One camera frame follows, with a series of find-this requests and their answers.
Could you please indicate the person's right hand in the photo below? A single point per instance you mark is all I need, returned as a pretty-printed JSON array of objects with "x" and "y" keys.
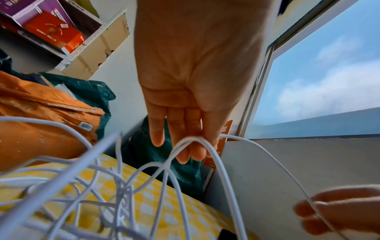
[{"x": 347, "y": 208}]

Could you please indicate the tall crumpled green sack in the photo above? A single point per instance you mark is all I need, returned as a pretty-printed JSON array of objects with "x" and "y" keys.
[{"x": 89, "y": 93}]

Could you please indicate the red box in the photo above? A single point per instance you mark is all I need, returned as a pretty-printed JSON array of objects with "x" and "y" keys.
[{"x": 50, "y": 30}]

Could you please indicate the purple box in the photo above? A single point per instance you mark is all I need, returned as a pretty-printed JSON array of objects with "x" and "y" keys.
[{"x": 50, "y": 4}]

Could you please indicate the orange poster board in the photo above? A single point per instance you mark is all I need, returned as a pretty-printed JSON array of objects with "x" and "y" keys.
[{"x": 227, "y": 129}]

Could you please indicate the upright open green sack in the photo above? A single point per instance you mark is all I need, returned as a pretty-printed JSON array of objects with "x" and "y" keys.
[{"x": 142, "y": 150}]

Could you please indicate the yellow checkered tablecloth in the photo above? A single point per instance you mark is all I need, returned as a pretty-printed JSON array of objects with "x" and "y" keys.
[{"x": 196, "y": 211}]

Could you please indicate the orange woven sack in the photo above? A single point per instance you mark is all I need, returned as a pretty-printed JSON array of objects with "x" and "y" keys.
[{"x": 38, "y": 131}]

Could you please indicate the person's left hand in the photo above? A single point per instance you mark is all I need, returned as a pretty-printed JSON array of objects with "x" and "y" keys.
[{"x": 196, "y": 58}]

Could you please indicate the window with white frame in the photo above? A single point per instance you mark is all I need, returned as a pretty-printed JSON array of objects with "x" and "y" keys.
[{"x": 326, "y": 70}]

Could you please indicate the white metal shelf rack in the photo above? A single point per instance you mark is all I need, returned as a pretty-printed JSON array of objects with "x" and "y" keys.
[{"x": 98, "y": 46}]

